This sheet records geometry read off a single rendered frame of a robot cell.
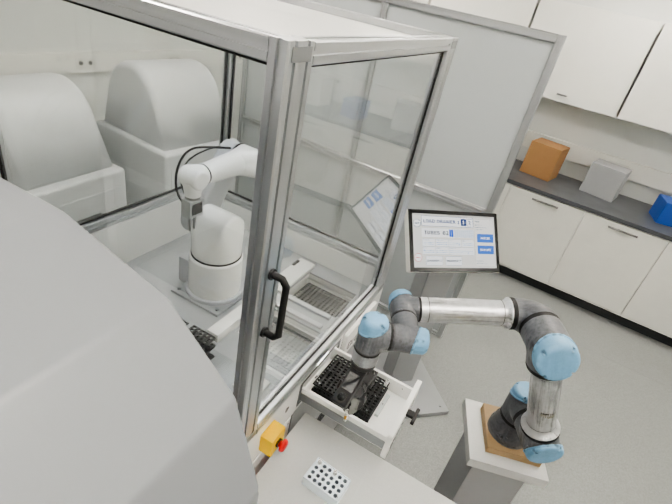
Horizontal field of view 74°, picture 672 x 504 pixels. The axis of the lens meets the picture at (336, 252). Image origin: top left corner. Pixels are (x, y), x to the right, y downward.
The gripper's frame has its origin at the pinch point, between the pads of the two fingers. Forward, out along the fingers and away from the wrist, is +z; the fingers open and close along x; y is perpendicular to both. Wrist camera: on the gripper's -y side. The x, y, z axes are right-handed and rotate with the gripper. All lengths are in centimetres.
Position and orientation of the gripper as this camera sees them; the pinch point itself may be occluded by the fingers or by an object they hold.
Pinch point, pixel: (346, 411)
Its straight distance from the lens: 143.7
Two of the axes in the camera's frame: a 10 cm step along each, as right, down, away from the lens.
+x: -8.1, -4.2, 4.1
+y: 5.6, -3.4, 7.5
